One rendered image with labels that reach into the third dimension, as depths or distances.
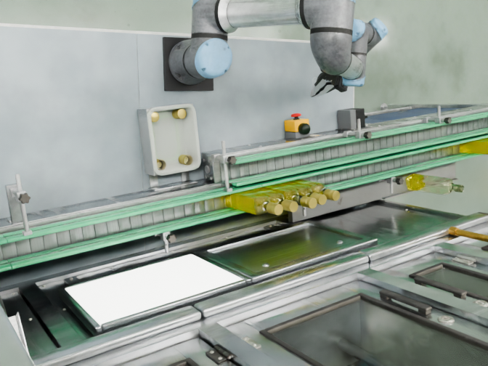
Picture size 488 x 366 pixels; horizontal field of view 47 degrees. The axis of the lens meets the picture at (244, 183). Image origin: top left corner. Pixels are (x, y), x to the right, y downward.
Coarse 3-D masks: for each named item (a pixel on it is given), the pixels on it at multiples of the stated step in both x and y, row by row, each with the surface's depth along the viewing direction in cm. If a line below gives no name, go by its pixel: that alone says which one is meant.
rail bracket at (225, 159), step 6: (222, 144) 182; (222, 150) 183; (216, 156) 187; (222, 156) 182; (228, 156) 183; (234, 156) 179; (222, 162) 183; (228, 162) 180; (234, 162) 179; (228, 180) 185; (228, 186) 185
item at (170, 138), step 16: (160, 112) 190; (192, 112) 188; (160, 128) 190; (176, 128) 193; (192, 128) 190; (160, 144) 191; (176, 144) 194; (192, 144) 192; (176, 160) 195; (192, 160) 194
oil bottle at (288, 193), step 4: (264, 188) 193; (268, 188) 192; (272, 188) 190; (276, 188) 190; (280, 188) 189; (284, 188) 189; (288, 188) 188; (292, 188) 188; (284, 192) 184; (288, 192) 183; (292, 192) 183; (296, 192) 184; (288, 196) 183; (292, 196) 183
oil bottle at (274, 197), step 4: (260, 188) 193; (256, 192) 188; (260, 192) 187; (264, 192) 186; (268, 192) 185; (272, 192) 185; (276, 192) 184; (280, 192) 184; (268, 196) 181; (272, 196) 181; (276, 196) 181; (280, 196) 181; (284, 196) 182; (272, 200) 180; (276, 200) 180
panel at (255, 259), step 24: (240, 240) 185; (264, 240) 185; (288, 240) 182; (312, 240) 180; (336, 240) 178; (360, 240) 173; (216, 264) 164; (240, 264) 164; (264, 264) 161; (288, 264) 158; (312, 264) 161; (216, 288) 145; (240, 288) 148; (144, 312) 134
